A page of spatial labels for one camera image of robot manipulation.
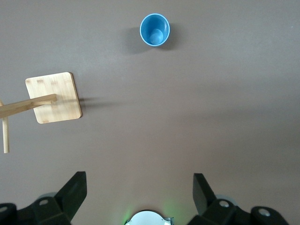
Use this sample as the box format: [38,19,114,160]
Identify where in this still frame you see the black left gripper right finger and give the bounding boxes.
[187,172,290,225]

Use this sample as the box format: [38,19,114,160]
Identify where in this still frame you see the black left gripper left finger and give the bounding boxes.
[0,171,88,225]

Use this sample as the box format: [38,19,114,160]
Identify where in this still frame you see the blue plastic cup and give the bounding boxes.
[139,13,171,47]

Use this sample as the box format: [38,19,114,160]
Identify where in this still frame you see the wooden mug tree stand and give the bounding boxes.
[0,72,83,154]

